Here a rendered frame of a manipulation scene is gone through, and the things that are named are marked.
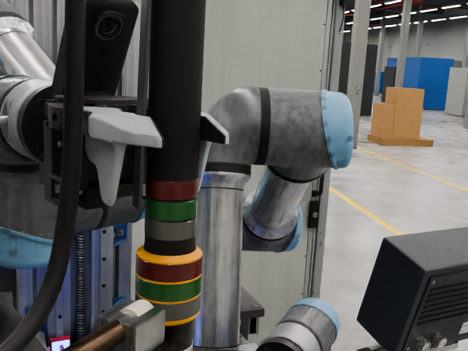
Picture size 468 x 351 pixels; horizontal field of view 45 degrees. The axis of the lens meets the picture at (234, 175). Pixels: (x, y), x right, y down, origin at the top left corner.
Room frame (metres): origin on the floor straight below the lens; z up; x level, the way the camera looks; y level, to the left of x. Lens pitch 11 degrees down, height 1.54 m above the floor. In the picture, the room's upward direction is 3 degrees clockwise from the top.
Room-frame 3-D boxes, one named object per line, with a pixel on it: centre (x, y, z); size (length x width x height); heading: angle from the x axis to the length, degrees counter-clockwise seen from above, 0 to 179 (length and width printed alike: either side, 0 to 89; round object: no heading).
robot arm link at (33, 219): (0.59, 0.21, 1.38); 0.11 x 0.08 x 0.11; 140
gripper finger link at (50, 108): (0.39, 0.10, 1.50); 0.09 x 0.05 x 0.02; 29
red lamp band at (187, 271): (0.36, 0.04, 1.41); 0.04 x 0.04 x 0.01
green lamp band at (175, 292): (0.36, 0.04, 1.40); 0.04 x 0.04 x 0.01
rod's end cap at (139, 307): (0.32, 0.05, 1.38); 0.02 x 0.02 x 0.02; 64
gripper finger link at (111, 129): (0.35, 0.08, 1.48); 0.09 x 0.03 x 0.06; 29
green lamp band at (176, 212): (0.36, 0.04, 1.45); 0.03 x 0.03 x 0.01
